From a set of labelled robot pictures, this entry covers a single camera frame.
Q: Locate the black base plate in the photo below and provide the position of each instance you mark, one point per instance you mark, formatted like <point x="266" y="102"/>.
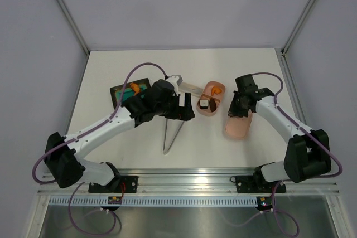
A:
<point x="126" y="184"/>
<point x="247" y="184"/>

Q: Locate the aluminium mounting rail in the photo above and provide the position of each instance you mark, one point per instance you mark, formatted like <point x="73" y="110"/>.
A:
<point x="214" y="182"/>

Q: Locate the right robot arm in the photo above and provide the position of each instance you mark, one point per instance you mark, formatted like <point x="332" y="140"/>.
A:
<point x="307" y="155"/>

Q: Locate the white slotted cable duct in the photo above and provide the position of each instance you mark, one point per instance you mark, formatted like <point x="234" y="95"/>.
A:
<point x="157" y="201"/>

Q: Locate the pink lunch box lid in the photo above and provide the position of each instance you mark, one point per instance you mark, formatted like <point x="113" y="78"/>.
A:
<point x="238" y="128"/>

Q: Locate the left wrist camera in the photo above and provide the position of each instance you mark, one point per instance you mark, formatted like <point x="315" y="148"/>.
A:
<point x="176" y="81"/>

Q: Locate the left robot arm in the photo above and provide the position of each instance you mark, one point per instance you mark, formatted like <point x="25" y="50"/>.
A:
<point x="65" y="156"/>

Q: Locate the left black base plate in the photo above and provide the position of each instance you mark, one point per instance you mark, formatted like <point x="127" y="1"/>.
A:
<point x="126" y="184"/>

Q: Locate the white rice ball toy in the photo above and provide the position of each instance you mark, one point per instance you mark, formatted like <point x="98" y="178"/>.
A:
<point x="203" y="104"/>

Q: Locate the left frame post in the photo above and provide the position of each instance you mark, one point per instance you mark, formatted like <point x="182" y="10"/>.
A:
<point x="73" y="26"/>

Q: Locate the orange chicken drumstick toy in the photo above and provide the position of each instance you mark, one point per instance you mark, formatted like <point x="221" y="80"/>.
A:
<point x="215" y="90"/>

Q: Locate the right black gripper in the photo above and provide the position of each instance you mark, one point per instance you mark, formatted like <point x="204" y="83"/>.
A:
<point x="233" y="111"/>

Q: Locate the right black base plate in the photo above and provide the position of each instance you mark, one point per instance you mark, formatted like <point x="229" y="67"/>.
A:
<point x="247" y="184"/>

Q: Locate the right frame post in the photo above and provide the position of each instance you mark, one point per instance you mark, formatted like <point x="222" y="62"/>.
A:
<point x="298" y="26"/>

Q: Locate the frame post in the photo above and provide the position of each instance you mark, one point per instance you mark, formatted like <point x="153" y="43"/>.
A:
<point x="73" y="26"/>
<point x="298" y="26"/>

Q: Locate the brown sea cucumber toy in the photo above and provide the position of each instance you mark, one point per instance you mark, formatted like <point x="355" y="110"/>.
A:
<point x="213" y="105"/>

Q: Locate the pink lunch box base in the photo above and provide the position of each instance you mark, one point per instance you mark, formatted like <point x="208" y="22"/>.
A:
<point x="206" y="94"/>

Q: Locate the black teal food tray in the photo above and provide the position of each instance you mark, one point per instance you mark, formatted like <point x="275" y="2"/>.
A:
<point x="116" y="92"/>

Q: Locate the metal tongs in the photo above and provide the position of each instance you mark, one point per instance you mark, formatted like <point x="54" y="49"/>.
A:
<point x="171" y="131"/>

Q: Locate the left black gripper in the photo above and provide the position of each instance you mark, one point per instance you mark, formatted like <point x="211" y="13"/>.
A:
<point x="181" y="113"/>

